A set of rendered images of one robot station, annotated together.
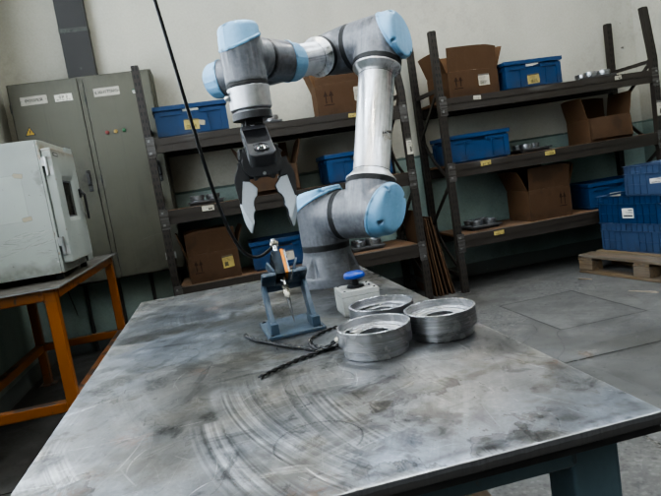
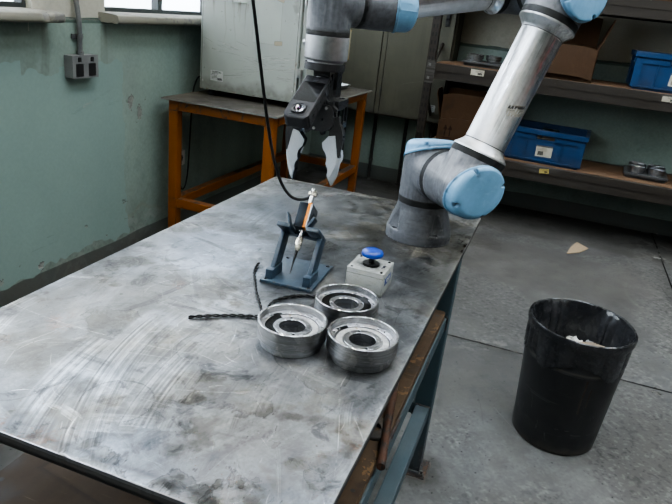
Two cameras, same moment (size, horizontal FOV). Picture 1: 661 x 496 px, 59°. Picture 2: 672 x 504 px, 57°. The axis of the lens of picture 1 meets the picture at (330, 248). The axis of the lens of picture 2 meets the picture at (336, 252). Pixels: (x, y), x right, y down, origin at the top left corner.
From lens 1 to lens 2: 54 cm
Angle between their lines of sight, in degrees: 31
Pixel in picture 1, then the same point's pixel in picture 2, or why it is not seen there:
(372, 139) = (493, 110)
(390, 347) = (281, 349)
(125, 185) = not seen: hidden behind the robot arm
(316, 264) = (399, 214)
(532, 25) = not seen: outside the picture
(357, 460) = (103, 433)
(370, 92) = (516, 54)
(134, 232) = (403, 73)
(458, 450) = (152, 472)
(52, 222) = (297, 53)
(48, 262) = (284, 89)
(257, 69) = (332, 22)
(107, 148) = not seen: outside the picture
